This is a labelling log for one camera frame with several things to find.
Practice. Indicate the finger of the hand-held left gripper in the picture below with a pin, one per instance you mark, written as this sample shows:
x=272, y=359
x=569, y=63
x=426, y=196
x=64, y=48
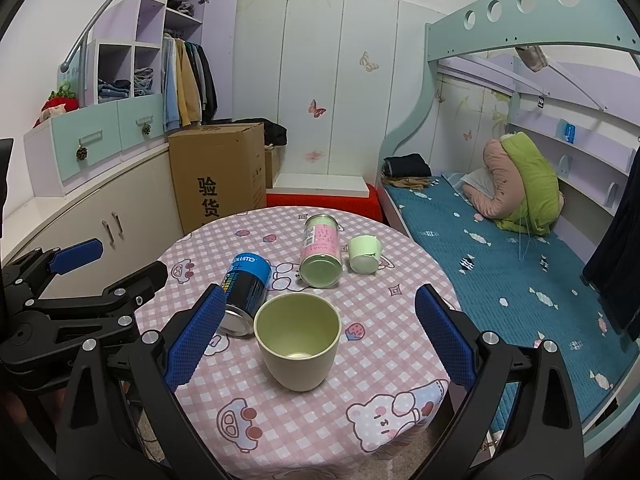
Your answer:
x=77, y=256
x=142, y=284

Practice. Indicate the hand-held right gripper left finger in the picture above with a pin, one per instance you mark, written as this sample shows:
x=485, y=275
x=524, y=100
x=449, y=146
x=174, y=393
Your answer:
x=195, y=340

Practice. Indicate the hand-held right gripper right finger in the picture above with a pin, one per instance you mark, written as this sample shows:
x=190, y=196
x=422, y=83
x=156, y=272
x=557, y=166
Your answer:
x=445, y=340

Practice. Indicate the pale green cup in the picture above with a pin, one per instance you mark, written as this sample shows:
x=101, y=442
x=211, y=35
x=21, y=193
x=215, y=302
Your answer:
x=297, y=350

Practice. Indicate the small green paper cup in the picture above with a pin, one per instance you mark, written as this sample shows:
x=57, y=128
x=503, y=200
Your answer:
x=364, y=251

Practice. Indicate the white low cabinet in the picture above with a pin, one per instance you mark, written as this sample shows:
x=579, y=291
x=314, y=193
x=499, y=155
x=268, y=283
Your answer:
x=75, y=220

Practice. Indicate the blue drink can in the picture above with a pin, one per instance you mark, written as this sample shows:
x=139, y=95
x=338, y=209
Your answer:
x=246, y=285

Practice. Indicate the blue candy print mattress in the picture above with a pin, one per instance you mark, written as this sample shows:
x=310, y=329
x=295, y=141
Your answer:
x=500, y=270

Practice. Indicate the pine cone ornament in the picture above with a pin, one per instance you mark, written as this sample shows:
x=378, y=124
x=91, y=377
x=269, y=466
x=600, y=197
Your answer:
x=81, y=153
x=146, y=129

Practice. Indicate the large cardboard box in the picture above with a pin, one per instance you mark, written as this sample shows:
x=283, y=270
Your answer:
x=220, y=180

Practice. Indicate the red strawberry plush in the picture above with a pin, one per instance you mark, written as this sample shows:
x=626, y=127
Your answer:
x=59, y=102

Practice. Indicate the pink and green can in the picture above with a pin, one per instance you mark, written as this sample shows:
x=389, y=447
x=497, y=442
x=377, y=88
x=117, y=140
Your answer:
x=321, y=247

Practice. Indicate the folded tan clothes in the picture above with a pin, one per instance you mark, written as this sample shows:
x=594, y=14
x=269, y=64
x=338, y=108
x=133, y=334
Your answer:
x=405, y=183

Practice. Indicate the white pillow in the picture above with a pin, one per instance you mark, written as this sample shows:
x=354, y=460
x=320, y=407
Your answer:
x=472, y=180

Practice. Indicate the folded jeans stack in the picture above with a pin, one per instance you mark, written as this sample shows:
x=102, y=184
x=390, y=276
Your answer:
x=114, y=90

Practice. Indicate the small cardboard box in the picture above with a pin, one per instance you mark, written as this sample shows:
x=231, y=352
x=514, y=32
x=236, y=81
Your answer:
x=271, y=167

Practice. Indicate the green and pink duvet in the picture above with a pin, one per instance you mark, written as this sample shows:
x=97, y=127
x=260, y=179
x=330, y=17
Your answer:
x=532, y=185

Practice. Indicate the folded dark clothes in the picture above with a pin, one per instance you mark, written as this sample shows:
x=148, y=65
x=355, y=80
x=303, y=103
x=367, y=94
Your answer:
x=406, y=165

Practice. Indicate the red cloth covered box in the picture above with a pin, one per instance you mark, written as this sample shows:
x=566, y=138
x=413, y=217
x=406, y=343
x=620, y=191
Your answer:
x=325, y=206

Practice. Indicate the folded clothes stack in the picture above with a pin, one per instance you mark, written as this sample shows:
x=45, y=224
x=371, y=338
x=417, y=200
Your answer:
x=145, y=82

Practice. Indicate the light blue hanging shirt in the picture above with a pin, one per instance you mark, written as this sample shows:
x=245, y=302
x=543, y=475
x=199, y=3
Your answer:
x=170, y=90

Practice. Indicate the hanging dark garment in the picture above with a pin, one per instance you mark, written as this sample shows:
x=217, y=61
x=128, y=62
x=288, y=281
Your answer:
x=617, y=260

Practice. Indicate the black clothing pile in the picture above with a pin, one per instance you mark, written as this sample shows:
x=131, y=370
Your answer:
x=274, y=134

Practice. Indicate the white board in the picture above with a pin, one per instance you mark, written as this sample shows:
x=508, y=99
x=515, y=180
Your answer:
x=320, y=184

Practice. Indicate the yellow hanging jacket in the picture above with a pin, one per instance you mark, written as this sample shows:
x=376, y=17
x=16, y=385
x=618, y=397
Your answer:
x=187, y=85

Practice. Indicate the dark hanging coats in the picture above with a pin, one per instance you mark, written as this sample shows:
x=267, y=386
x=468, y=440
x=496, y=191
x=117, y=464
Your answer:
x=207, y=85

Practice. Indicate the lilac shelf unit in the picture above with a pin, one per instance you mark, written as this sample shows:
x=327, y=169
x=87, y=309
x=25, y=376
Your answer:
x=115, y=25

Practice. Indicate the small blue box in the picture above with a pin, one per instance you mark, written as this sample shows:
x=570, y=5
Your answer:
x=568, y=132

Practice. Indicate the grey clothes pile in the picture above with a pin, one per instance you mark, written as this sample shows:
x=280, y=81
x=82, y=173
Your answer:
x=181, y=6

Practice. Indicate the white panelled wardrobe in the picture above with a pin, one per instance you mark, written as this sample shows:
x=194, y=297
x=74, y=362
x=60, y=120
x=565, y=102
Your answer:
x=320, y=60

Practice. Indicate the beige hanging cloth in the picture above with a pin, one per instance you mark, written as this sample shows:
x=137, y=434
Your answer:
x=532, y=59

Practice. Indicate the pale green bunk bed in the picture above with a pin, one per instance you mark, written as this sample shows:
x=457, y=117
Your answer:
x=450, y=35

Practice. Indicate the curved metal rail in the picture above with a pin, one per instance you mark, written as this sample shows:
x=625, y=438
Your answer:
x=92, y=25

